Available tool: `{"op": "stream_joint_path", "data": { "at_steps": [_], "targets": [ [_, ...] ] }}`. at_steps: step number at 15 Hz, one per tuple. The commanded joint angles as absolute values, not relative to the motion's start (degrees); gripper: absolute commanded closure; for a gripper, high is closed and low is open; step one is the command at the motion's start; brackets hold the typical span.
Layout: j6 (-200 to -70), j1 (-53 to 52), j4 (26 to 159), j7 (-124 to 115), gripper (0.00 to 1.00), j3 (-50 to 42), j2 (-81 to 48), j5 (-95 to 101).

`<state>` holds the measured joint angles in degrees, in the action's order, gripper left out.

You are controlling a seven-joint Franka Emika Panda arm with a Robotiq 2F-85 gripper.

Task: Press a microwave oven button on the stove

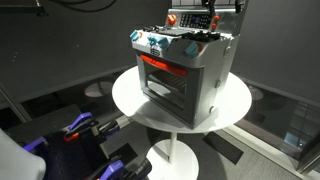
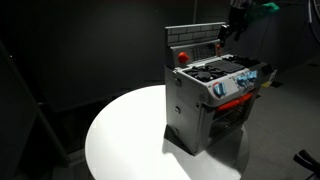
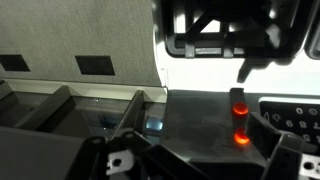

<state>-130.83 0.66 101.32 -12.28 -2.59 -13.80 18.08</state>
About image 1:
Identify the grey toy kitchen stove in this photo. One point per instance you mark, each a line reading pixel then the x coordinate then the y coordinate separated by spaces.
pixel 213 66

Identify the small orange stove button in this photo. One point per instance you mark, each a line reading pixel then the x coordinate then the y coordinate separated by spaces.
pixel 216 18
pixel 214 26

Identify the black clamp with silver bar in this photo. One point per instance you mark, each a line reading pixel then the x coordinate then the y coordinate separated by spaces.
pixel 110 128

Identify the blue stove knob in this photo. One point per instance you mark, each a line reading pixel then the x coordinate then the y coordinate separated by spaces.
pixel 191 49
pixel 163 43
pixel 134 35
pixel 152 40

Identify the purple clamp with orange trigger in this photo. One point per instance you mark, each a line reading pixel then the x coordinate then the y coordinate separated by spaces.
pixel 80 120

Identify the grey round floor disc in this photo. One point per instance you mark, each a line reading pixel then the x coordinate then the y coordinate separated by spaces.
pixel 98 89

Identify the purple and black clamp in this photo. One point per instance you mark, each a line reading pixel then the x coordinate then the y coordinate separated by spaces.
pixel 113 168

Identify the white round pedestal table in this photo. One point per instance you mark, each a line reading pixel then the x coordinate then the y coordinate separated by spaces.
pixel 233 100

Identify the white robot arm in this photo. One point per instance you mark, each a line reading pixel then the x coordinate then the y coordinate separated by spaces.
pixel 16 160

